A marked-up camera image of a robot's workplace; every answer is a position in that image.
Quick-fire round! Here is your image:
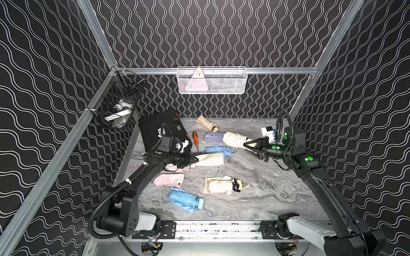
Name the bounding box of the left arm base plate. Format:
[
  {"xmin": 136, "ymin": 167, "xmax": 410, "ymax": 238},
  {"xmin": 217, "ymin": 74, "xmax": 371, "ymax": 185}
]
[{"xmin": 136, "ymin": 220, "xmax": 177, "ymax": 240}]

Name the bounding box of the beige umbrella at back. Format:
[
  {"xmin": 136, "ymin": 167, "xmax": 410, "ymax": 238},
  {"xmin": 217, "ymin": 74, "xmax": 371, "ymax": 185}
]
[{"xmin": 196, "ymin": 115, "xmax": 219, "ymax": 132}]

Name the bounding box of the beige umbrella with wooden handle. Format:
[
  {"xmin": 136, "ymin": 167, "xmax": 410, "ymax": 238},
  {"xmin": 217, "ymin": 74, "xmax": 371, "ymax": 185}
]
[{"xmin": 204, "ymin": 176, "xmax": 251, "ymax": 195}]

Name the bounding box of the orange handled screwdriver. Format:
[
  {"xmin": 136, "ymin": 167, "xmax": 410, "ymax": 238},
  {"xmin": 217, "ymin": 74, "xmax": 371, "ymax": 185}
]
[{"xmin": 193, "ymin": 132, "xmax": 199, "ymax": 153}]

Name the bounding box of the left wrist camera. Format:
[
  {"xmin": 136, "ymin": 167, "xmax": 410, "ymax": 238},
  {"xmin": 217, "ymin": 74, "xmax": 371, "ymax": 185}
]
[{"xmin": 176, "ymin": 140, "xmax": 189, "ymax": 153}]

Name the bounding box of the cream sleeved umbrella front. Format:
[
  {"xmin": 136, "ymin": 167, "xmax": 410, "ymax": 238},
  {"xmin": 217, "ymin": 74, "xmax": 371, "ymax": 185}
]
[{"xmin": 223, "ymin": 132, "xmax": 253, "ymax": 150}]

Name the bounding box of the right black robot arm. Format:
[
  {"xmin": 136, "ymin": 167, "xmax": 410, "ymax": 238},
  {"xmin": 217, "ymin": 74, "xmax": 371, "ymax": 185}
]
[{"xmin": 243, "ymin": 127, "xmax": 386, "ymax": 256}]

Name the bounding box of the pink triangle card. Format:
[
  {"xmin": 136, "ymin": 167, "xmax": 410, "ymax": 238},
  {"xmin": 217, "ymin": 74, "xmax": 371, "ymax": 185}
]
[{"xmin": 185, "ymin": 67, "xmax": 209, "ymax": 94}]

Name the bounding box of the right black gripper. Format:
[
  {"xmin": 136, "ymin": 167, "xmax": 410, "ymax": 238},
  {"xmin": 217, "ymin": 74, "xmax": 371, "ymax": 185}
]
[{"xmin": 243, "ymin": 137, "xmax": 291, "ymax": 161}]

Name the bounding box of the black tool case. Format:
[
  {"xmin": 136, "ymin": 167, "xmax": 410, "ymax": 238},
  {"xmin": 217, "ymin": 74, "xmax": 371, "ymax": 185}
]
[{"xmin": 138, "ymin": 109, "xmax": 193, "ymax": 153}]

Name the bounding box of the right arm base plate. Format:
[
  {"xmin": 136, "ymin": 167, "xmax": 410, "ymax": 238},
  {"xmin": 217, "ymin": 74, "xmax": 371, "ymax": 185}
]
[{"xmin": 258, "ymin": 220, "xmax": 297, "ymax": 241}]

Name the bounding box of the cream umbrella sleeve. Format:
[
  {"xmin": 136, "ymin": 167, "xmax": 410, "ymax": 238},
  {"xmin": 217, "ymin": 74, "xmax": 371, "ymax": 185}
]
[{"xmin": 192, "ymin": 153, "xmax": 224, "ymax": 167}]

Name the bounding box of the lavender umbrella sleeve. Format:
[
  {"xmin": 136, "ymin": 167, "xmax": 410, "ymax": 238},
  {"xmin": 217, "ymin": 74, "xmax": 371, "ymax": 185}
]
[{"xmin": 204, "ymin": 132, "xmax": 225, "ymax": 143}]

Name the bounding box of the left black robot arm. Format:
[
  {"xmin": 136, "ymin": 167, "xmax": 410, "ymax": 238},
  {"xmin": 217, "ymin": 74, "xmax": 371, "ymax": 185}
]
[{"xmin": 88, "ymin": 135, "xmax": 199, "ymax": 239}]

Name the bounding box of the aluminium front rail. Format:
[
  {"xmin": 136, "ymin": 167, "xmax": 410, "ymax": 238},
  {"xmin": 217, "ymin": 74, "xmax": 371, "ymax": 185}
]
[{"xmin": 91, "ymin": 219, "xmax": 347, "ymax": 243}]

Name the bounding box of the white wire basket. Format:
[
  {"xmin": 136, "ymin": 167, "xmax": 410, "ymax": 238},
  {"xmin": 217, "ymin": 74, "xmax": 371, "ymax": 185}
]
[{"xmin": 176, "ymin": 66, "xmax": 248, "ymax": 95}]

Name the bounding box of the black wire basket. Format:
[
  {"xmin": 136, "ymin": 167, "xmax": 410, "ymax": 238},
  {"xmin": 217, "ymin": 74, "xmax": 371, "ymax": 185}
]
[{"xmin": 91, "ymin": 70, "xmax": 147, "ymax": 130}]

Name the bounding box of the light blue umbrella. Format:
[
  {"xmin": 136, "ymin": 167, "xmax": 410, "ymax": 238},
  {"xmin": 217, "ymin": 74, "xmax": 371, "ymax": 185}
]
[{"xmin": 169, "ymin": 187, "xmax": 214, "ymax": 217}]

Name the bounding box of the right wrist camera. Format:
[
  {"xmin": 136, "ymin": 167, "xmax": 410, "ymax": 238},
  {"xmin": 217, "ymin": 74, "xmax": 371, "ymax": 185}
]
[{"xmin": 261, "ymin": 126, "xmax": 278, "ymax": 144}]

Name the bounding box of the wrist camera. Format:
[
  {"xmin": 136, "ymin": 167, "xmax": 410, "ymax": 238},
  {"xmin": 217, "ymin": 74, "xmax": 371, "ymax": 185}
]
[
  {"xmin": 261, "ymin": 126, "xmax": 278, "ymax": 144},
  {"xmin": 176, "ymin": 140, "xmax": 189, "ymax": 153}
]

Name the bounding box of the light blue sleeve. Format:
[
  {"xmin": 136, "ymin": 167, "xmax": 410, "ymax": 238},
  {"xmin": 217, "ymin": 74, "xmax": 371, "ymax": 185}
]
[{"xmin": 204, "ymin": 145, "xmax": 232, "ymax": 158}]

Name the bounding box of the pink sleeved umbrella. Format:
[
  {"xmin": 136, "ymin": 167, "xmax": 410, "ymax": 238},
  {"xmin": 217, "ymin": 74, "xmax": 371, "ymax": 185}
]
[{"xmin": 165, "ymin": 164, "xmax": 190, "ymax": 173}]

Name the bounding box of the white roll in basket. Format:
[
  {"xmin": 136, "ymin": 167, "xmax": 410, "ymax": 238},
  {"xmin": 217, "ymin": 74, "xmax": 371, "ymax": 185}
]
[{"xmin": 104, "ymin": 99, "xmax": 134, "ymax": 128}]

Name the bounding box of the pink umbrella sleeve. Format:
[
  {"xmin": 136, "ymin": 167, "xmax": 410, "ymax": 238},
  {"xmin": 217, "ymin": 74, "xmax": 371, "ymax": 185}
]
[{"xmin": 153, "ymin": 173, "xmax": 185, "ymax": 188}]

